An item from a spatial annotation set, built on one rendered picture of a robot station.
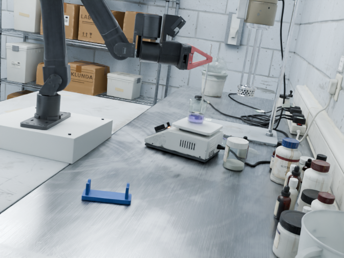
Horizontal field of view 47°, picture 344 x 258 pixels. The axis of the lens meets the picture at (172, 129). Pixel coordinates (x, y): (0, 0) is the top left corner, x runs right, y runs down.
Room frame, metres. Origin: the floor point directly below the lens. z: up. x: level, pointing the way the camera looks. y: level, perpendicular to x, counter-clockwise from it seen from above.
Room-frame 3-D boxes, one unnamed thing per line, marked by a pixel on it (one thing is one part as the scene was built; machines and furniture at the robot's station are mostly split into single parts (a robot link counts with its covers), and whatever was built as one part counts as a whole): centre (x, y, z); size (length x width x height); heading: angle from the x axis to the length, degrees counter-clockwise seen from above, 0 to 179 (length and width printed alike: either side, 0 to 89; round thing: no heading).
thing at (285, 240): (0.64, -0.24, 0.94); 0.07 x 0.07 x 0.07
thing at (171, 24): (1.12, 0.03, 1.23); 0.07 x 0.06 x 0.11; 12
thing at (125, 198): (0.75, 0.11, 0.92); 0.10 x 0.03 x 0.04; 94
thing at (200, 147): (1.14, -0.05, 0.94); 0.22 x 0.13 x 0.08; 67
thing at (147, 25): (1.10, 0.13, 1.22); 0.12 x 0.09 x 0.12; 99
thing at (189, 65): (1.14, -0.04, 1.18); 0.09 x 0.07 x 0.07; 102
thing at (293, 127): (1.71, -0.52, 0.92); 0.40 x 0.06 x 0.04; 170
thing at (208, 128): (1.13, -0.07, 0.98); 0.12 x 0.12 x 0.01; 67
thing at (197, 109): (1.14, -0.07, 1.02); 0.06 x 0.05 x 0.08; 80
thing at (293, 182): (0.82, -0.28, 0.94); 0.03 x 0.03 x 0.07
